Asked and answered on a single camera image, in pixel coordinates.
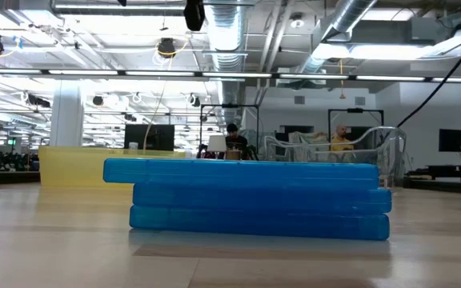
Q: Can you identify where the blue plastic disc case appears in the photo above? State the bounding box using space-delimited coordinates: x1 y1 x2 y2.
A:
102 158 380 190
129 205 391 242
132 182 393 215

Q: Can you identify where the clear plastic bin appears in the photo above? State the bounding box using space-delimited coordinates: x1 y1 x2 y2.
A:
263 126 407 189

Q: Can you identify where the long ceiling light strip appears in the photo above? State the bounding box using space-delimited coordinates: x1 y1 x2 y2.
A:
0 67 461 83

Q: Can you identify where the white round pillar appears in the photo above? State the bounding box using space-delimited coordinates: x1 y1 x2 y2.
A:
49 82 85 147

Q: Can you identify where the white shade lamp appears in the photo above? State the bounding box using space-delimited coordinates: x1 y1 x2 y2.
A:
206 134 227 160

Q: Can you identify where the person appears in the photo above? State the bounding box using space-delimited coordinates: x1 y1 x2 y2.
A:
329 124 355 153
225 122 251 160

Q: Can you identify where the crumpled plastic sheet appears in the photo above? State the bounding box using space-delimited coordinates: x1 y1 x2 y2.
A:
288 130 331 153

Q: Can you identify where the yellow translucent plastic bin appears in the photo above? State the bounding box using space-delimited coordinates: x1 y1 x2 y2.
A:
38 145 186 190

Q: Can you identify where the black bench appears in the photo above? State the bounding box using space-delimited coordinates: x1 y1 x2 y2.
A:
408 163 461 183

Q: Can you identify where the silver spiral air duct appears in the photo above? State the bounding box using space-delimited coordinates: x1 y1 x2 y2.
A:
202 0 250 106
294 0 378 77

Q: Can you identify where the black rig frame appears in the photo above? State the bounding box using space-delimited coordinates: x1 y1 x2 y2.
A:
199 102 260 159
327 106 385 130

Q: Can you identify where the yellow hanging cord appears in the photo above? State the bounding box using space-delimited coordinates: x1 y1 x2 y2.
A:
337 58 347 100

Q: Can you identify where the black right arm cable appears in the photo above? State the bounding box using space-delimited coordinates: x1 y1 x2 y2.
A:
396 26 461 129

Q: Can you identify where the small black wall monitor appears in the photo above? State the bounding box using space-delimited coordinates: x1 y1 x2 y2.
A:
438 128 461 153

